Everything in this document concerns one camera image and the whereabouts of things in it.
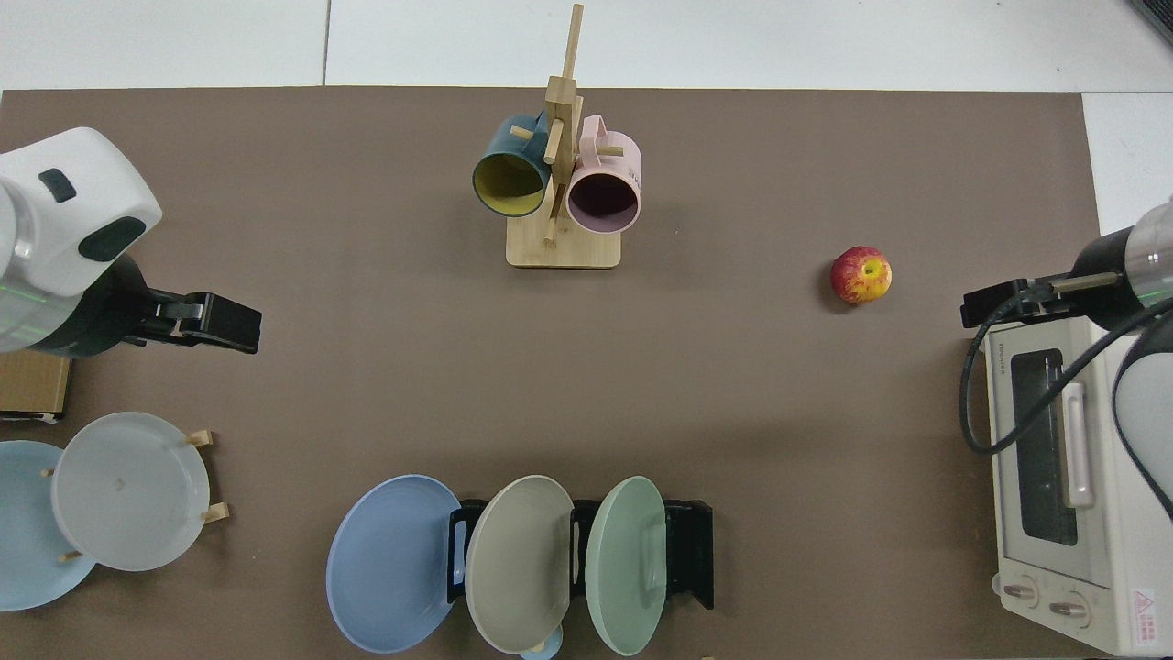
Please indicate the red apple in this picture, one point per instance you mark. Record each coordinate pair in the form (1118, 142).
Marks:
(860, 275)

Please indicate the small blue round thing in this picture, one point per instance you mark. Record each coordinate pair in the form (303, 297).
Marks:
(541, 653)

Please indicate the dark stand base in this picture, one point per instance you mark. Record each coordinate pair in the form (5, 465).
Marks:
(1156, 16)

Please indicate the wooden plate rack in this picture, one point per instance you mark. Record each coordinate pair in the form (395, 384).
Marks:
(216, 513)

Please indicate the dark teal cup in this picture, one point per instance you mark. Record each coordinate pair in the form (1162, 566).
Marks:
(509, 183)

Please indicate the black dish rack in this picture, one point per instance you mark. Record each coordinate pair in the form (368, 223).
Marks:
(689, 550)

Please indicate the beige plate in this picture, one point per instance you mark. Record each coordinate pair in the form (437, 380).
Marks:
(518, 568)

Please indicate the brown table cloth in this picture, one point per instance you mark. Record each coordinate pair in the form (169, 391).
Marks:
(367, 367)

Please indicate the wooden cup stand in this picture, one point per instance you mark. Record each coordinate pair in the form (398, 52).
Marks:
(564, 247)

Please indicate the pale green plate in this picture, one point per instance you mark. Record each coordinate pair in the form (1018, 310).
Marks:
(623, 568)

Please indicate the grey plate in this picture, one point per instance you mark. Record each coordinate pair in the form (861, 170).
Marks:
(128, 490)

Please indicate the pink cup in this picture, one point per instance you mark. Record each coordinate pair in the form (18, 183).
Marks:
(605, 197)

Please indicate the pale toaster oven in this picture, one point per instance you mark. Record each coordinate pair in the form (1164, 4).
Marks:
(1113, 513)

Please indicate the light blue plate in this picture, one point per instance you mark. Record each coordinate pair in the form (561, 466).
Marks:
(27, 541)

